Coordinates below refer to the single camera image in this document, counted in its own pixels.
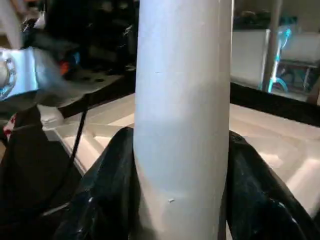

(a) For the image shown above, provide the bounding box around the red white floor object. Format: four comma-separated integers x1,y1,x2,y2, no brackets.
2,114,18,143

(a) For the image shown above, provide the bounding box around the black work surface mat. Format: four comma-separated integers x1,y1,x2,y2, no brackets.
0,82,320,240

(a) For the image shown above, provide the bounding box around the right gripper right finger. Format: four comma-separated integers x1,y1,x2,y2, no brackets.
224,131,320,240

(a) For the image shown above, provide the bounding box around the white plastic table top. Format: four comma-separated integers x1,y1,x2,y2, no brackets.
42,92,320,221

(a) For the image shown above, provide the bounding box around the white plastic table leg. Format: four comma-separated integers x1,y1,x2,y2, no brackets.
133,0,234,240

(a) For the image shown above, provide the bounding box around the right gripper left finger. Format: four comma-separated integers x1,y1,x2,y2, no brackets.
52,126,138,240

